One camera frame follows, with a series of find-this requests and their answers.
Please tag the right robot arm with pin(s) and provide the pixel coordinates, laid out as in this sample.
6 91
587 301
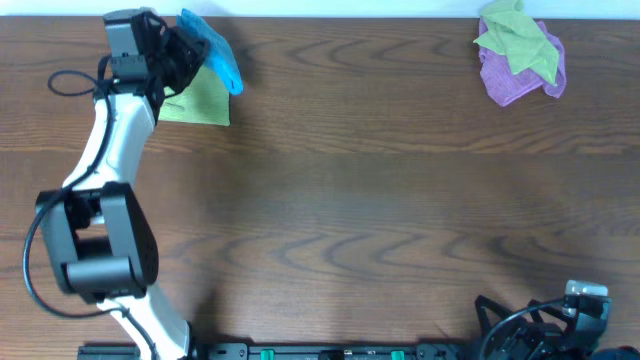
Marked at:
620 353

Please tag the purple crumpled cloth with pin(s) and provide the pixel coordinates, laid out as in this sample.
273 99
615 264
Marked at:
504 87

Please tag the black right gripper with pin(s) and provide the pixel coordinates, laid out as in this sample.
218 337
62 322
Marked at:
541 338

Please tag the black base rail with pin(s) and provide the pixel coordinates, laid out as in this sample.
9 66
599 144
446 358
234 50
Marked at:
420 351

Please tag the olive green crumpled cloth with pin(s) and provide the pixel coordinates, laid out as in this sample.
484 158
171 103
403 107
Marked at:
514 34

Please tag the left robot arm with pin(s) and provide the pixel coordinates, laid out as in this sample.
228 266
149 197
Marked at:
99 243

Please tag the blue microfiber cloth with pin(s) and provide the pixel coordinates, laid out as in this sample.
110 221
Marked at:
220 56

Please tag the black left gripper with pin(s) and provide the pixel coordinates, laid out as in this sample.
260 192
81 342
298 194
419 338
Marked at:
195 48

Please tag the folded green cloth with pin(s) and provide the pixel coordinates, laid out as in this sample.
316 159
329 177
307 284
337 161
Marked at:
205 101

